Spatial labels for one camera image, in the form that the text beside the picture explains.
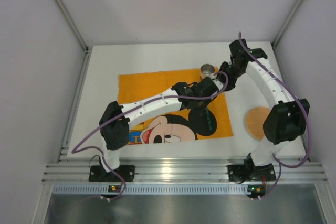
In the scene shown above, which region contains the purple cable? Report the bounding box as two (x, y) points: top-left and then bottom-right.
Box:
(71, 71), (229, 200)
(238, 31), (313, 200)

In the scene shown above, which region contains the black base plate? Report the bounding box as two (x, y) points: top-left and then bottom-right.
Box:
(89, 165), (135, 182)
(227, 164), (276, 184)

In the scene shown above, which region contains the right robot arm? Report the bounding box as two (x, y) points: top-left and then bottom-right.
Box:
(218, 38), (310, 168)

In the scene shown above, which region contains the round woven coaster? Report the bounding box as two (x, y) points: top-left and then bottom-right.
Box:
(244, 106), (270, 141)

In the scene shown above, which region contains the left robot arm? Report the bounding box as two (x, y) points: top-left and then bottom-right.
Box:
(99, 72), (229, 172)

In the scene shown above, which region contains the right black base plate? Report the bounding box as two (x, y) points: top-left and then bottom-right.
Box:
(227, 164), (276, 184)

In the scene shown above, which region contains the spoon with teal handle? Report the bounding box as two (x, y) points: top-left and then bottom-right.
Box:
(205, 107), (212, 131)

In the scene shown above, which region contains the metal cup with cork band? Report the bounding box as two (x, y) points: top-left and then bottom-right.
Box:
(200, 63), (215, 80)

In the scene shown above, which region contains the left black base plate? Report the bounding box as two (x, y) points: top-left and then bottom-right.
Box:
(89, 165), (135, 182)

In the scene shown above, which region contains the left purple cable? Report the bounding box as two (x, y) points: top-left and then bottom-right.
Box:
(71, 71), (229, 200)

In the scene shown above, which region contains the perforated cable duct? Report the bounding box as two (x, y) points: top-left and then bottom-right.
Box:
(53, 184), (265, 196)

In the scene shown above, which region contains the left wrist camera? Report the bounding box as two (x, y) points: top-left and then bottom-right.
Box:
(210, 74), (224, 90)

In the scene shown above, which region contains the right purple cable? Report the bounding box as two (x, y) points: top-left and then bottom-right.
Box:
(238, 31), (313, 200)

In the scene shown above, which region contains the aluminium rail frame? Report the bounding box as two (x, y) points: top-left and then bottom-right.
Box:
(42, 147), (327, 184)

